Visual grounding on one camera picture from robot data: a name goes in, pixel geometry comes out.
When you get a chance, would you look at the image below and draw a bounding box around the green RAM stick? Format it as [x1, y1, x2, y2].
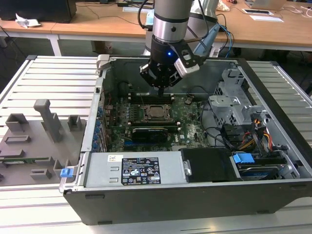
[0, 157, 49, 163]

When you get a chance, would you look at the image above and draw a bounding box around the pale blue teach pendant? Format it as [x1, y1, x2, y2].
[192, 23, 221, 58]

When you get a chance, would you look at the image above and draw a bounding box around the CPU socket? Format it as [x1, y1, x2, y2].
[142, 104, 176, 123]

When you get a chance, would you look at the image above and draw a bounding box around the black camera bracket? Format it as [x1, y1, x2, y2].
[169, 40, 202, 68]

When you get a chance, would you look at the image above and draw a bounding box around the cardboard box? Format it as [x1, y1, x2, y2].
[93, 40, 114, 55]

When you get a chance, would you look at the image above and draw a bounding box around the white paper sheet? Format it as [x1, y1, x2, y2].
[249, 14, 285, 23]

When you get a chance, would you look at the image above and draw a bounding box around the hard disk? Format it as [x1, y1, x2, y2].
[237, 164, 282, 181]

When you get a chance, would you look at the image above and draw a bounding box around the blue expansion slot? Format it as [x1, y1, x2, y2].
[124, 142, 173, 151]

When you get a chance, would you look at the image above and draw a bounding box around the green motherboard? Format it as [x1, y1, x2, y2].
[103, 94, 211, 153]

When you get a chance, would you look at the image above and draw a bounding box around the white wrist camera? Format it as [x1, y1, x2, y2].
[174, 56, 201, 78]

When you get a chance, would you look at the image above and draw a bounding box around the beige bag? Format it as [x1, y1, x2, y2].
[216, 0, 231, 12]

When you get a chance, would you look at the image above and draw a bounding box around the wooden desk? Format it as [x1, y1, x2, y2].
[0, 18, 61, 58]
[51, 0, 312, 52]

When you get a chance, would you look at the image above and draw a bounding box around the blue plastic latch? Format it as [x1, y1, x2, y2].
[59, 168, 74, 179]

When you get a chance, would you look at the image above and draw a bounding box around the black graphics card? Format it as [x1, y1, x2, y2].
[131, 126, 169, 144]

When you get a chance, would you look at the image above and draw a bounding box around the metal drive cage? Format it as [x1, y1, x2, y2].
[208, 68, 270, 127]

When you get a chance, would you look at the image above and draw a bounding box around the silver power supply unit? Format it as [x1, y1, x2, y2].
[84, 151, 187, 189]

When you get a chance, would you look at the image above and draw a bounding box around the black box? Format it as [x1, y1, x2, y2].
[0, 0, 78, 24]

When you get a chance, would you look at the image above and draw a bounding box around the crumpled white paper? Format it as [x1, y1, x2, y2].
[15, 13, 42, 29]

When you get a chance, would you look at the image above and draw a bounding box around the grey parts rack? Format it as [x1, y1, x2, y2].
[0, 98, 88, 188]

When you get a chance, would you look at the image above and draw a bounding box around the silver laptop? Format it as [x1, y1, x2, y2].
[244, 0, 286, 11]

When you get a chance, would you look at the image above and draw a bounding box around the black PC case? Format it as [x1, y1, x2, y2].
[59, 55, 312, 226]

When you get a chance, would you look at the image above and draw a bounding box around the blue disk carrier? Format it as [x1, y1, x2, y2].
[232, 151, 255, 169]

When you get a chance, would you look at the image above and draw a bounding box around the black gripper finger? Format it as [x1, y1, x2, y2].
[139, 62, 163, 98]
[161, 71, 182, 98]

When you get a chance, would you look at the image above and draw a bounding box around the coloured wire bundle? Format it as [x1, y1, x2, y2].
[240, 118, 273, 150]

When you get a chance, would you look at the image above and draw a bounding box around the black plastic duct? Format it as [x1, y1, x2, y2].
[179, 147, 242, 184]

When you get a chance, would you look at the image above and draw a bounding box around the silver green CPU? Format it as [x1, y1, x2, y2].
[149, 106, 165, 117]

